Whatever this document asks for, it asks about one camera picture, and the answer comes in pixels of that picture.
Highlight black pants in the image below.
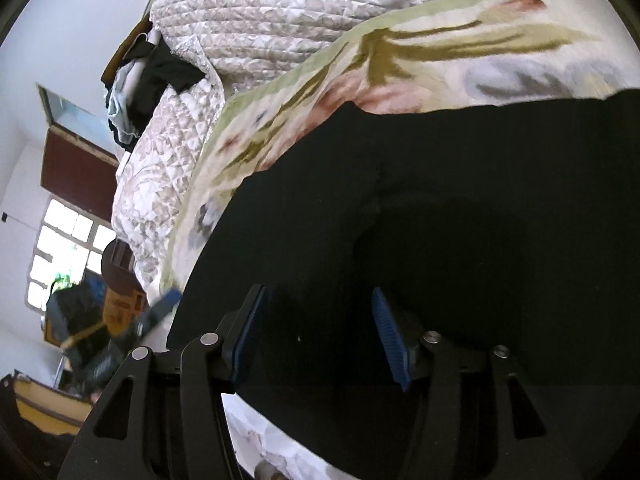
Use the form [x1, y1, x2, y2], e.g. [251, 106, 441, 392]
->
[165, 87, 640, 480]

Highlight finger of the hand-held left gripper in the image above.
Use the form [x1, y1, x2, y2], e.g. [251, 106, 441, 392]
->
[137, 289, 182, 336]

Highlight window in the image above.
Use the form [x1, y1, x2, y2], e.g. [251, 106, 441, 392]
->
[24, 199, 119, 312]

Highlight light blue cloth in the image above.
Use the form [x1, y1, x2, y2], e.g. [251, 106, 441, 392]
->
[105, 82, 142, 142]

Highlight white cloth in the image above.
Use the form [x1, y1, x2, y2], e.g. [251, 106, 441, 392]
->
[116, 32, 162, 92]

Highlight yellow wooden board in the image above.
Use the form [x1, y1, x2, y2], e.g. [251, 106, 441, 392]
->
[11, 376, 97, 428]

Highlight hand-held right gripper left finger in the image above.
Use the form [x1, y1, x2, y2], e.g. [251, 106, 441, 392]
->
[60, 284, 268, 480]

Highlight quilted floral bedspread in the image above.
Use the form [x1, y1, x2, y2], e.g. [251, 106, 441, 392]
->
[111, 0, 576, 292]

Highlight dark red cupboard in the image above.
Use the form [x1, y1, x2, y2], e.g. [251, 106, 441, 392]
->
[41, 127, 122, 212]

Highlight floral fleece blanket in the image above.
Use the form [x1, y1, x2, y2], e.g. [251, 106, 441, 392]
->
[160, 0, 640, 480]

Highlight black cloth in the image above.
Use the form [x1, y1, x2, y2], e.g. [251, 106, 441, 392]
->
[131, 42, 207, 130]

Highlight brown round object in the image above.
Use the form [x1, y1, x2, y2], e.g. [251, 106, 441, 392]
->
[100, 239, 147, 297]

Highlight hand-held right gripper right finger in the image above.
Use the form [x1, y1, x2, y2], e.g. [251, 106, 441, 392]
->
[371, 287, 583, 480]

